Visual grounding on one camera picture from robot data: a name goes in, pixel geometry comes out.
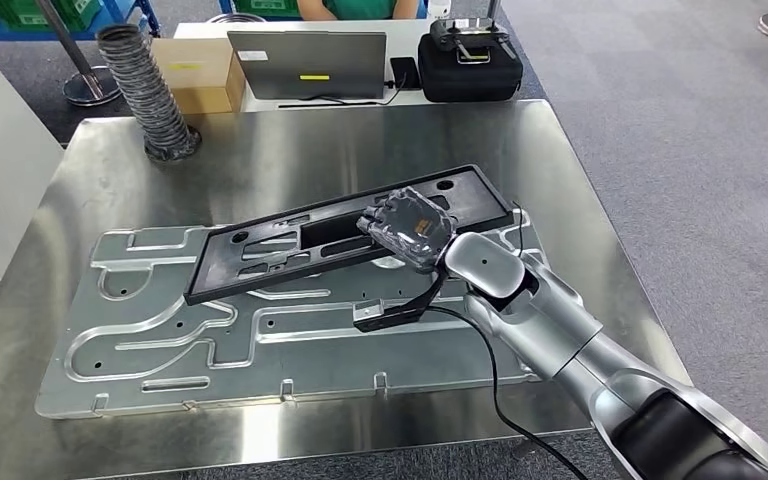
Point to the black plastic plate holder part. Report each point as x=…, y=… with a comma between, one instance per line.
x=331, y=232

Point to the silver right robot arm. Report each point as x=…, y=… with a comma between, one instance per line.
x=556, y=331

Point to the stainless steel workbench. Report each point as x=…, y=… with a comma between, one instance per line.
x=291, y=146

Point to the black phone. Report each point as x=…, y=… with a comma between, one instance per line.
x=404, y=73

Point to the black carry case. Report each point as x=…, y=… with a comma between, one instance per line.
x=470, y=83

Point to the grey laptop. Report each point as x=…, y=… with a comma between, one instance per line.
x=304, y=63

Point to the black remote controller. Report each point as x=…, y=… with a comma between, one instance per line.
x=467, y=30

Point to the person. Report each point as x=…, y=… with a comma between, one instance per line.
x=357, y=8

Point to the brown cardboard box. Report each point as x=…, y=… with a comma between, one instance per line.
x=198, y=79

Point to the grooved aluminium plate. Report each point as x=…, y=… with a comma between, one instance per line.
x=159, y=358

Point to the green plastic crate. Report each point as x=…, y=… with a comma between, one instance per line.
x=20, y=13
x=265, y=6

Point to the white partition panel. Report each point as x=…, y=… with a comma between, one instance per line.
x=0, y=166

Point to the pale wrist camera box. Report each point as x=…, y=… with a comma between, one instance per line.
x=367, y=310

